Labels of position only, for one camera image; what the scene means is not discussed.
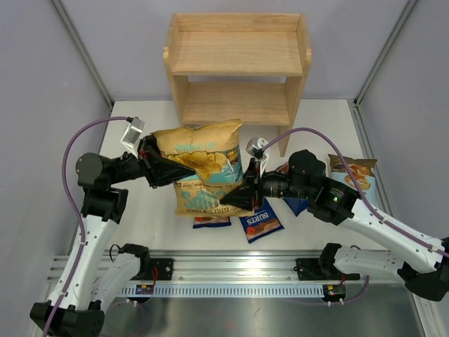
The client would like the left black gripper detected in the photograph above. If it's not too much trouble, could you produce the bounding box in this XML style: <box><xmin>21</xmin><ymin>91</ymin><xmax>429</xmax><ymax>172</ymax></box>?
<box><xmin>108</xmin><ymin>134</ymin><xmax>194</xmax><ymax>187</ymax></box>

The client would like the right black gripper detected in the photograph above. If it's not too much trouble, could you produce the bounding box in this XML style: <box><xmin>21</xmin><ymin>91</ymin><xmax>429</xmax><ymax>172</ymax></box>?
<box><xmin>222</xmin><ymin>158</ymin><xmax>314</xmax><ymax>212</ymax></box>

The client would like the large yellow kettle chips bag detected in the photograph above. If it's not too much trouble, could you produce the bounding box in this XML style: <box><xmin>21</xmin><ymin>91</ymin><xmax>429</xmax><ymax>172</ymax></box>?
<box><xmin>153</xmin><ymin>119</ymin><xmax>253</xmax><ymax>217</ymax></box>

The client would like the light blue cassava chips bag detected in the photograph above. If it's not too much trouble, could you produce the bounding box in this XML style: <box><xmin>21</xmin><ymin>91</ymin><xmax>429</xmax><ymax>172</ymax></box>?
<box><xmin>328</xmin><ymin>154</ymin><xmax>377</xmax><ymax>207</ymax></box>

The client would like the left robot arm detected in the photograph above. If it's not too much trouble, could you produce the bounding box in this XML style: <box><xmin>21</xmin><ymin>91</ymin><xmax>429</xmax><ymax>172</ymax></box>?
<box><xmin>30</xmin><ymin>136</ymin><xmax>194</xmax><ymax>336</ymax></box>

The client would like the middle blue Burts chips bag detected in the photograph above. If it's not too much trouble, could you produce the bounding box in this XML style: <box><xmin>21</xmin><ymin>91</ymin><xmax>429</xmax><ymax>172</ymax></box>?
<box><xmin>239</xmin><ymin>198</ymin><xmax>284</xmax><ymax>244</ymax></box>

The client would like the blue burts chips bag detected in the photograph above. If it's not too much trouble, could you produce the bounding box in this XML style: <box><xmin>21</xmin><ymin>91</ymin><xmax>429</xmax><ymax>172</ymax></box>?
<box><xmin>193</xmin><ymin>217</ymin><xmax>232</xmax><ymax>229</ymax></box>
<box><xmin>239</xmin><ymin>198</ymin><xmax>284</xmax><ymax>244</ymax></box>
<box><xmin>275</xmin><ymin>162</ymin><xmax>309</xmax><ymax>216</ymax></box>

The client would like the left blue Burts chips bag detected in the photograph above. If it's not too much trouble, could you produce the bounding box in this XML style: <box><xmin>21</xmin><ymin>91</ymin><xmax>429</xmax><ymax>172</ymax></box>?
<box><xmin>193</xmin><ymin>217</ymin><xmax>232</xmax><ymax>229</ymax></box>

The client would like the right blue Burts chips bag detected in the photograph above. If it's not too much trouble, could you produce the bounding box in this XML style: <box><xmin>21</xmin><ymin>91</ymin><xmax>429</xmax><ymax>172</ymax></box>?
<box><xmin>275</xmin><ymin>162</ymin><xmax>309</xmax><ymax>216</ymax></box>

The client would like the wooden two-tier shelf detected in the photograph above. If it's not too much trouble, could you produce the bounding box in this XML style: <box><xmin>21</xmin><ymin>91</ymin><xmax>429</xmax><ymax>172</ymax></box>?
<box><xmin>163</xmin><ymin>13</ymin><xmax>312</xmax><ymax>154</ymax></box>

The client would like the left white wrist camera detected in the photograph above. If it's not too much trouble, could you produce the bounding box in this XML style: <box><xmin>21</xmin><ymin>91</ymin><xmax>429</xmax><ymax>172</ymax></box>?
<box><xmin>121</xmin><ymin>117</ymin><xmax>145</xmax><ymax>157</ymax></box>

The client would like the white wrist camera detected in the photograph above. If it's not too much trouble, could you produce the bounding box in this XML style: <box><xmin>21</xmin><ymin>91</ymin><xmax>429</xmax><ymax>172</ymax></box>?
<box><xmin>121</xmin><ymin>117</ymin><xmax>145</xmax><ymax>157</ymax></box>
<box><xmin>246</xmin><ymin>137</ymin><xmax>269</xmax><ymax>173</ymax></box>

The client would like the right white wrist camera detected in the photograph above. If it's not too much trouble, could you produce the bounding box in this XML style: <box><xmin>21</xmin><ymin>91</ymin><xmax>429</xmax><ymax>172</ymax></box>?
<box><xmin>246</xmin><ymin>137</ymin><xmax>269</xmax><ymax>173</ymax></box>

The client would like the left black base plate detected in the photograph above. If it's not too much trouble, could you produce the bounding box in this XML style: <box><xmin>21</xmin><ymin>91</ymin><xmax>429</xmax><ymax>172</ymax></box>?
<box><xmin>138</xmin><ymin>258</ymin><xmax>174</xmax><ymax>282</ymax></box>

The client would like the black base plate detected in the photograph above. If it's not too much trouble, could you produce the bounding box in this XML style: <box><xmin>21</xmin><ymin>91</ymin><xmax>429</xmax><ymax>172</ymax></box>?
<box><xmin>294</xmin><ymin>258</ymin><xmax>361</xmax><ymax>281</ymax></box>
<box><xmin>138</xmin><ymin>258</ymin><xmax>174</xmax><ymax>282</ymax></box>

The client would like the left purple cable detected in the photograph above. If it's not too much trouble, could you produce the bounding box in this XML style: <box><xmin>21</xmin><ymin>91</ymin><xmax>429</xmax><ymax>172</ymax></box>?
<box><xmin>41</xmin><ymin>116</ymin><xmax>133</xmax><ymax>337</ymax></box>

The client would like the purple cable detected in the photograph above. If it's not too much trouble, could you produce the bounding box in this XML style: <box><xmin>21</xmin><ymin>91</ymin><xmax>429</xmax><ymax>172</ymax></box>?
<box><xmin>41</xmin><ymin>116</ymin><xmax>133</xmax><ymax>337</ymax></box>
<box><xmin>261</xmin><ymin>128</ymin><xmax>449</xmax><ymax>260</ymax></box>

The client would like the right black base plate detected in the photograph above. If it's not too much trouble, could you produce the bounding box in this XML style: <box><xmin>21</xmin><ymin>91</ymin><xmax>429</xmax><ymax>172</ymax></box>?
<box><xmin>294</xmin><ymin>258</ymin><xmax>361</xmax><ymax>281</ymax></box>

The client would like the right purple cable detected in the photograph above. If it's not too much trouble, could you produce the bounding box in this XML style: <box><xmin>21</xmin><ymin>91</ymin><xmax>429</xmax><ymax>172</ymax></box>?
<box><xmin>261</xmin><ymin>128</ymin><xmax>449</xmax><ymax>260</ymax></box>

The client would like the left aluminium frame post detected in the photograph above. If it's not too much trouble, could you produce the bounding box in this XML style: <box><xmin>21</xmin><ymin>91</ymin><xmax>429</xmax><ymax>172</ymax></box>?
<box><xmin>49</xmin><ymin>0</ymin><xmax>114</xmax><ymax>112</ymax></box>

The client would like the aluminium frame post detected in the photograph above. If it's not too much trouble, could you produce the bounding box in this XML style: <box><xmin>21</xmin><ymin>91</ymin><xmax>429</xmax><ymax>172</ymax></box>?
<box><xmin>49</xmin><ymin>0</ymin><xmax>114</xmax><ymax>112</ymax></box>
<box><xmin>353</xmin><ymin>0</ymin><xmax>420</xmax><ymax>108</ymax></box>

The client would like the right aluminium frame post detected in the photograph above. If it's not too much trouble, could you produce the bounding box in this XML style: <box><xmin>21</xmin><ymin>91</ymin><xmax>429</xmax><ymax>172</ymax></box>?
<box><xmin>353</xmin><ymin>0</ymin><xmax>420</xmax><ymax>108</ymax></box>

